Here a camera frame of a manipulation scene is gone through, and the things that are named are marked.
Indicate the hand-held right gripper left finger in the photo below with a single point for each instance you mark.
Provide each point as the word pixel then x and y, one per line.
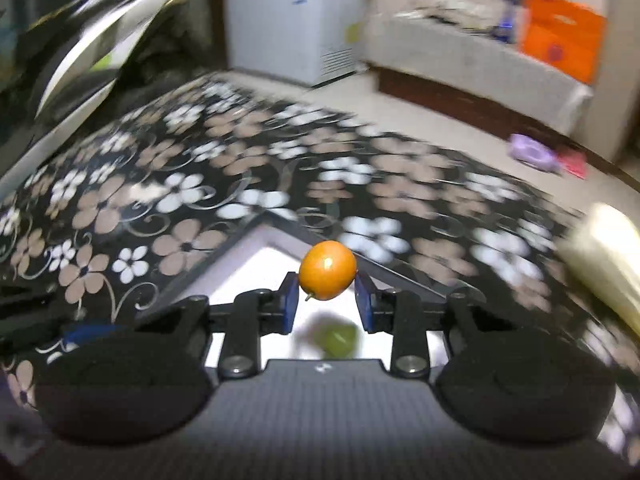
pixel 288 305

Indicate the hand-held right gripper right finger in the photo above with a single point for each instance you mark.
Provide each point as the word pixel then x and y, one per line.
pixel 364 305

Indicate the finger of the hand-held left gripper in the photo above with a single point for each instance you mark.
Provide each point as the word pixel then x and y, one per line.
pixel 87 336

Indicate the green apple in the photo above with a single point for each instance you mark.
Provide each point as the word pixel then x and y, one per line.
pixel 337 340

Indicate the orange tangerine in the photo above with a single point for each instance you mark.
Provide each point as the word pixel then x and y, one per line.
pixel 327 270

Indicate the black cardboard box tray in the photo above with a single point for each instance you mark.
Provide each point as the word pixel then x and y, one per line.
pixel 260 260

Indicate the black floral table cover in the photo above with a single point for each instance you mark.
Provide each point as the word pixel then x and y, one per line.
pixel 200 160

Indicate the purple slipper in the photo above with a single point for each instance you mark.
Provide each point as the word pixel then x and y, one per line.
pixel 531 152

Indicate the napa cabbage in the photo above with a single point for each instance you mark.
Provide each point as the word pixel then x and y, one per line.
pixel 607 260

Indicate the pink slipper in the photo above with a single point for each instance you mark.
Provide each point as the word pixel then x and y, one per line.
pixel 572 164

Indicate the white chest freezer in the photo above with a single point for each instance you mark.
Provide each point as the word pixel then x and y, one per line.
pixel 285 20

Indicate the white and black scooter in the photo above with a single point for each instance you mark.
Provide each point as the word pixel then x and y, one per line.
pixel 85 50

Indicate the blue glass bottle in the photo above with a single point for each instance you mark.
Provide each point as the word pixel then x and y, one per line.
pixel 507 20

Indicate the orange gift bag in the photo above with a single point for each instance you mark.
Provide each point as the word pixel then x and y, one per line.
pixel 562 35

